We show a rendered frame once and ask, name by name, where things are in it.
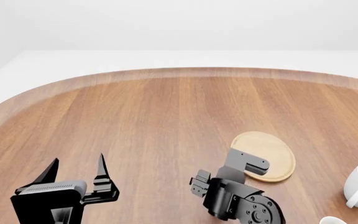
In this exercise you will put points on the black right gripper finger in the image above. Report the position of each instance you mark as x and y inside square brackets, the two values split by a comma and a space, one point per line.
[204, 175]
[199, 190]

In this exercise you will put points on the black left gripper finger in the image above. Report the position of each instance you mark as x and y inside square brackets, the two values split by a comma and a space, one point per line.
[50, 173]
[102, 182]

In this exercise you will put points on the round wooden plate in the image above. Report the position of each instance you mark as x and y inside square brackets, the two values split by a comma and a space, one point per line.
[269, 149]

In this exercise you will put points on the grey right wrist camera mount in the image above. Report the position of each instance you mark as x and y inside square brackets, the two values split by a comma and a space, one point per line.
[238, 161]

